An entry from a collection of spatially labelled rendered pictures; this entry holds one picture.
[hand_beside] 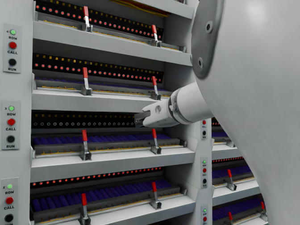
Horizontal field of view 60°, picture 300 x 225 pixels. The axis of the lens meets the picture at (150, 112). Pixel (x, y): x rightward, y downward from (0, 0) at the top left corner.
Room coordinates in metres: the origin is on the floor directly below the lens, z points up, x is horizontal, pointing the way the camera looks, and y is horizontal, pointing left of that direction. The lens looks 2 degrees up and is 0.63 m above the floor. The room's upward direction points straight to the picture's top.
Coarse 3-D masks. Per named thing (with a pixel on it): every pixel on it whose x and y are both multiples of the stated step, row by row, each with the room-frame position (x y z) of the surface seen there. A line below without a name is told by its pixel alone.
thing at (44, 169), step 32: (32, 128) 0.85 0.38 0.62; (64, 128) 0.90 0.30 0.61; (96, 128) 0.97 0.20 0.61; (128, 128) 1.05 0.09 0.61; (160, 128) 1.15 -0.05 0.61; (32, 160) 0.72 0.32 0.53; (64, 160) 0.76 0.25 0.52; (96, 160) 0.80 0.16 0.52; (128, 160) 0.86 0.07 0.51; (160, 160) 0.94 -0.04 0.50; (192, 160) 1.04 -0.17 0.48
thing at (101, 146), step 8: (48, 144) 0.78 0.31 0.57; (56, 144) 0.80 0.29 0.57; (64, 144) 0.81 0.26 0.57; (72, 144) 0.82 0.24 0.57; (80, 144) 0.83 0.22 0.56; (88, 144) 0.84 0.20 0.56; (96, 144) 0.86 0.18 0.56; (104, 144) 0.88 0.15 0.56; (112, 144) 0.89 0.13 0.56; (120, 144) 0.91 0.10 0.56; (128, 144) 0.93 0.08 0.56; (136, 144) 0.95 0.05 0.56; (144, 144) 0.97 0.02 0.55; (160, 144) 1.01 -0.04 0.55; (168, 144) 1.03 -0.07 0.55; (176, 144) 1.07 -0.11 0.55; (40, 152) 0.76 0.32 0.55; (48, 152) 0.77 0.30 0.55; (56, 152) 0.79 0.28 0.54; (64, 152) 0.79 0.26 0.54; (72, 152) 0.80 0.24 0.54
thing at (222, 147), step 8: (216, 120) 1.36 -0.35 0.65; (216, 128) 1.37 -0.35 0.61; (216, 136) 1.25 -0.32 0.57; (224, 136) 1.26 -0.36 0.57; (216, 144) 1.18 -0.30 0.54; (224, 144) 1.21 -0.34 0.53; (232, 144) 1.18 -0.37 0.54; (216, 152) 1.11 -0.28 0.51; (224, 152) 1.14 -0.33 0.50; (232, 152) 1.18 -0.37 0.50
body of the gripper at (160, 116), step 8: (152, 104) 0.62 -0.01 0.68; (160, 104) 0.60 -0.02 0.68; (168, 104) 0.59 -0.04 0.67; (152, 112) 0.62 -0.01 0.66; (160, 112) 0.60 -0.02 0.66; (168, 112) 0.59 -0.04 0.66; (144, 120) 0.64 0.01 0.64; (152, 120) 0.62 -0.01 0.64; (160, 120) 0.60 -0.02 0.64; (168, 120) 0.60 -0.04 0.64; (176, 120) 0.59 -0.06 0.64
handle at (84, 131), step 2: (82, 130) 0.80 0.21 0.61; (84, 130) 0.80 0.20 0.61; (82, 132) 0.80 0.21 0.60; (84, 132) 0.80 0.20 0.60; (86, 132) 0.80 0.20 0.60; (82, 134) 0.80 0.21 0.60; (84, 134) 0.80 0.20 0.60; (86, 134) 0.80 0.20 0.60; (82, 136) 0.80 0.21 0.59; (84, 136) 0.80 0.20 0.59; (86, 136) 0.80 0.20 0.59; (84, 138) 0.79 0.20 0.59; (86, 138) 0.80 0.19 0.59; (84, 140) 0.79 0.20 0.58; (86, 140) 0.80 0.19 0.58; (84, 142) 0.79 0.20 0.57; (86, 142) 0.80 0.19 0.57; (84, 144) 0.79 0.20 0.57; (86, 144) 0.79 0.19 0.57; (84, 146) 0.79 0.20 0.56; (86, 146) 0.79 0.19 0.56; (84, 148) 0.79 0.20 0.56; (86, 148) 0.79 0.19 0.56; (84, 150) 0.79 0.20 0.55; (86, 150) 0.79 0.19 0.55; (86, 152) 0.79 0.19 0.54
